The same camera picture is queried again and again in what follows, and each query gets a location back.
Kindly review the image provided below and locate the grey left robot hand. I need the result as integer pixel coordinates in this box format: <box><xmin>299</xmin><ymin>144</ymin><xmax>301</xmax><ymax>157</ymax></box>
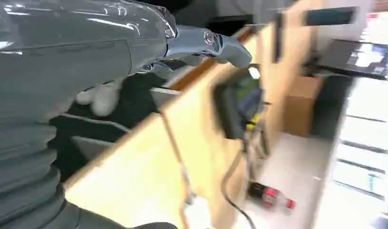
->
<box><xmin>0</xmin><ymin>0</ymin><xmax>253</xmax><ymax>125</ymax></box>

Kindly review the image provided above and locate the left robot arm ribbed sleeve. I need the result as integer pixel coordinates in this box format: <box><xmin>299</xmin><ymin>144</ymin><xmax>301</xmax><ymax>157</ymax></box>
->
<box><xmin>0</xmin><ymin>116</ymin><xmax>178</xmax><ymax>229</ymax></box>

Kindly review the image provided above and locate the pale wooden desk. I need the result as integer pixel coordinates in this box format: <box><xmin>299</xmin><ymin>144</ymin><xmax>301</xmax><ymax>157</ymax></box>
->
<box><xmin>63</xmin><ymin>0</ymin><xmax>327</xmax><ymax>229</ymax></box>

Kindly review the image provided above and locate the black device under desk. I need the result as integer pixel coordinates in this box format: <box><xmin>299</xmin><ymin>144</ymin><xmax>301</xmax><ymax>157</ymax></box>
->
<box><xmin>212</xmin><ymin>70</ymin><xmax>266</xmax><ymax>141</ymax></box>

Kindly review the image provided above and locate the brown cardboard box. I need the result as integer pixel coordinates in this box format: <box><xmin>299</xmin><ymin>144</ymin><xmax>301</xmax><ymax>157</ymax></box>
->
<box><xmin>284</xmin><ymin>76</ymin><xmax>323</xmax><ymax>138</ymax></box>

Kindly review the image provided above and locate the cola bottle with red label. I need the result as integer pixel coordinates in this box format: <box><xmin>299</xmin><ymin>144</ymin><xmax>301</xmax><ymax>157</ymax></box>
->
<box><xmin>247</xmin><ymin>181</ymin><xmax>296</xmax><ymax>212</ymax></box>

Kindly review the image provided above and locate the dark laptop computer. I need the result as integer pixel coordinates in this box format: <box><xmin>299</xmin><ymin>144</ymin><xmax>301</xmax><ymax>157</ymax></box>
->
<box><xmin>307</xmin><ymin>39</ymin><xmax>388</xmax><ymax>81</ymax></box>

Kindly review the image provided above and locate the black cable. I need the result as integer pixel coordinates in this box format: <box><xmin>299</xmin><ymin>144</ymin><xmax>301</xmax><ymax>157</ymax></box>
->
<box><xmin>220</xmin><ymin>151</ymin><xmax>258</xmax><ymax>229</ymax></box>

